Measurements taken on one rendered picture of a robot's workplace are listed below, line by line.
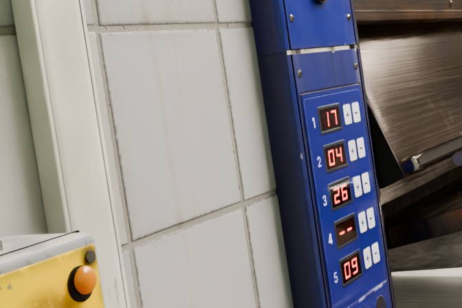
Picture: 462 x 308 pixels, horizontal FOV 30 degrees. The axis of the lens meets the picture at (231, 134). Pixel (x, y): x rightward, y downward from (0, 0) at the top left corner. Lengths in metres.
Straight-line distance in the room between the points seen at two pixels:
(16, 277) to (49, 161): 0.12
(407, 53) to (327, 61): 0.36
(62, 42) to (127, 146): 0.10
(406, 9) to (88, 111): 0.66
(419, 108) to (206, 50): 0.47
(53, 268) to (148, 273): 0.18
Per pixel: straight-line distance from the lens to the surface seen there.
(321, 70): 0.82
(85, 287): 0.46
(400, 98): 1.08
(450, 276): 1.61
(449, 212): 0.97
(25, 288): 0.44
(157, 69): 0.65
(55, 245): 0.46
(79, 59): 0.56
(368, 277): 0.88
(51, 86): 0.54
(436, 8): 1.26
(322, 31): 0.83
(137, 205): 0.62
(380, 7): 1.07
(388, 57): 1.11
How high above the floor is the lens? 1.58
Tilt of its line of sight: 3 degrees down
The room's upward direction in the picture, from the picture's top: 8 degrees counter-clockwise
